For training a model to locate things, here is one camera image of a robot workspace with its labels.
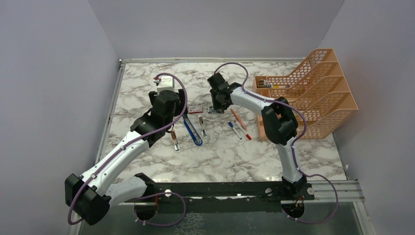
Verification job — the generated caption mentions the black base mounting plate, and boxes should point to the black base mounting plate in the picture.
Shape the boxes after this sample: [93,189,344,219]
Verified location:
[128,181,315,213]

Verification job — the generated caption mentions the red white staple box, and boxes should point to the red white staple box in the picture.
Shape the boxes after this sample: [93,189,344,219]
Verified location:
[188,105,203,114]

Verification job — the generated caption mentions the peach plastic file organizer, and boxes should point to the peach plastic file organizer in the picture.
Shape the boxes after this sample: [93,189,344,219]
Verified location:
[252,48,358,140]

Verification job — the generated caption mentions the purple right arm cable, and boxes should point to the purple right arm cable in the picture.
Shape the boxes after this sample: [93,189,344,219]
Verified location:
[214,62,339,225]

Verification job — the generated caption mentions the salmon pink pen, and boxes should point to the salmon pink pen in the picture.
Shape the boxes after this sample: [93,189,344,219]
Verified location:
[231,108,247,131]

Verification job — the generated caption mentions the blue stapler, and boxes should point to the blue stapler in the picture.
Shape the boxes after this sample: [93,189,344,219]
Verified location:
[183,114,203,146]

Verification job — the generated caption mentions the red capped white marker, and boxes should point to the red capped white marker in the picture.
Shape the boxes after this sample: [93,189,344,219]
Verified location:
[234,120,252,140]

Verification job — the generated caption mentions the black binder clips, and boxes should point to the black binder clips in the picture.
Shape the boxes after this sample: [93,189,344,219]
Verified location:
[257,79,273,88]

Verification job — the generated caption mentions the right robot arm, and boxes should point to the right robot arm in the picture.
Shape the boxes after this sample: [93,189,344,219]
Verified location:
[207,73,307,199]

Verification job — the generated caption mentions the blue capped white marker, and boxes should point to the blue capped white marker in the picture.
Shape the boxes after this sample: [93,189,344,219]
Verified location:
[228,121,242,140]

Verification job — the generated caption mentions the small pink stapler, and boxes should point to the small pink stapler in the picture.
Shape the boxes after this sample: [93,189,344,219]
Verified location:
[170,130,181,153]

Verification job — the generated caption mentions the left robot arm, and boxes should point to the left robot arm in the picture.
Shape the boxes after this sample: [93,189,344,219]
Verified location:
[64,88,187,225]

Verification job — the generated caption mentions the grey staple strips tray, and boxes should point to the grey staple strips tray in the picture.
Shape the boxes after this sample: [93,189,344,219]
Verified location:
[208,107,215,114]

